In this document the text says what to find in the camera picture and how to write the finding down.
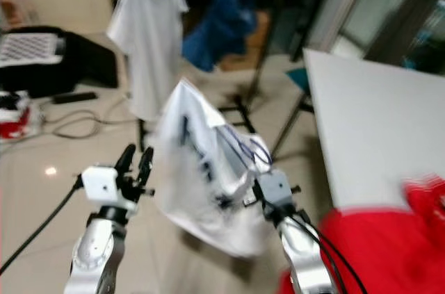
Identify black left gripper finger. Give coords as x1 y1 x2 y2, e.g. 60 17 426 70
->
114 143 137 177
138 146 156 182

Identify purple wire clothes hanger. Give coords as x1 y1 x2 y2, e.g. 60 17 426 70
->
219 124 276 170

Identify white printed shirt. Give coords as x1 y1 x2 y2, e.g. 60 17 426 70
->
154 79 279 259

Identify red polo shirt white stripes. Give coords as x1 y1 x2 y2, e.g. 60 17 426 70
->
278 174 445 294

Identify dark table leg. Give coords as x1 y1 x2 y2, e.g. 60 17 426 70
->
271 92 312 159

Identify black suitcase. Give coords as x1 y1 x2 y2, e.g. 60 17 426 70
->
0 26 119 93

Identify plain white t-shirt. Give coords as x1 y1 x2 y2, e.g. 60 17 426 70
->
108 0 190 123

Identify teal floor rug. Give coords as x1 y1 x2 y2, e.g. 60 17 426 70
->
285 67 315 97

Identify checkerboard calibration sheet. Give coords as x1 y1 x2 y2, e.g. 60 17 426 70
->
0 33 63 69

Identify blue denim garment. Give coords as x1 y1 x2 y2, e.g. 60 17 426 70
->
182 0 258 72

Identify chrome and black clothes rack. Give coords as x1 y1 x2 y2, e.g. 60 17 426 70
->
104 0 301 136

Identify cardboard box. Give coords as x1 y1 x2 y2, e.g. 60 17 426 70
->
240 9 273 65

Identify glass sliding door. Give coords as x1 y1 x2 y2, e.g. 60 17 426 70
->
327 0 445 65

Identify grey curtain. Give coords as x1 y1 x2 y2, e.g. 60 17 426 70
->
365 0 445 65

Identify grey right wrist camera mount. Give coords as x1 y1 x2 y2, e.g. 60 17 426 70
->
254 169 294 211

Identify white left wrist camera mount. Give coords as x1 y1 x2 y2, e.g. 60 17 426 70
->
81 165 120 204

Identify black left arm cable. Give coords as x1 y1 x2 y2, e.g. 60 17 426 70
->
0 176 84 274

